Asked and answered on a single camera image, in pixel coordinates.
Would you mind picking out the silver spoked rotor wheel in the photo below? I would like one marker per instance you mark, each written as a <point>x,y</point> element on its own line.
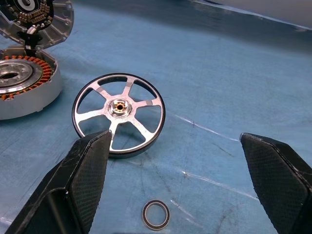
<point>119,107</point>

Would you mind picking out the grey motor stator copper windings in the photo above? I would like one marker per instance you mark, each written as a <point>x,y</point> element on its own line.
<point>24,104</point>

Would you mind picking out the motor cover with circuit board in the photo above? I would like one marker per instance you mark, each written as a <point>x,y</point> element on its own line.
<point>58,26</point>

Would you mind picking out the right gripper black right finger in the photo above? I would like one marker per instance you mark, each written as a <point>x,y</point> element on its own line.
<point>282,180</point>

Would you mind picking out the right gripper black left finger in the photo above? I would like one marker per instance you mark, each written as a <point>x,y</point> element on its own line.
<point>73,185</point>

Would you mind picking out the blue plastic table sheet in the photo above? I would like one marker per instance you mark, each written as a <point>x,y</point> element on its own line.
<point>219,85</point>

